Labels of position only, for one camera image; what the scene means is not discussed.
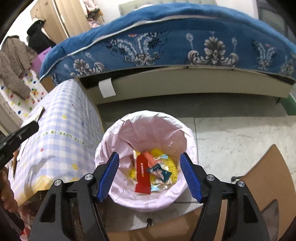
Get purple plastic storage basket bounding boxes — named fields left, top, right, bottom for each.
left=31, top=47, right=52, bottom=75

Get pink lined trash bin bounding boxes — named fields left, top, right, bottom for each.
left=95, top=110, right=198, bottom=212

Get wooden wardrobe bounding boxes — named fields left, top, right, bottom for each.
left=30, top=0, right=104, bottom=44

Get dark teal snack wrapper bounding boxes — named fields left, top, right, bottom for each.
left=147, top=164, right=172, bottom=182

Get blue floral bed blanket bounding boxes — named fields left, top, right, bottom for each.
left=40, top=3, right=295, bottom=84

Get black hanging coat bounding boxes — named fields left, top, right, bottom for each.
left=27, top=20, right=56, bottom=54

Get brown quilted jacket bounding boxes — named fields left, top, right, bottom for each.
left=1, top=35, right=38, bottom=99

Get red paper envelope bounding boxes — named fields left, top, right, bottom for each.
left=135, top=151, right=153, bottom=195

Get white label on bed frame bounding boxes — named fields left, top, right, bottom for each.
left=98, top=78, right=116, bottom=98

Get plaid pyjama legs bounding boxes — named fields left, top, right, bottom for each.
left=18, top=197, right=43, bottom=241

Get polka dot white cabinet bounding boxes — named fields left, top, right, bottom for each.
left=0, top=69, right=48, bottom=121

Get person left hand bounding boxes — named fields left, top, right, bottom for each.
left=1, top=169, right=18, bottom=213

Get yellow foam fruit net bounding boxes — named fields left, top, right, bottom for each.
left=144, top=148, right=178, bottom=185

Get checkered tablecloth table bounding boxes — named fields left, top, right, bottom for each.
left=9, top=79, right=104, bottom=205

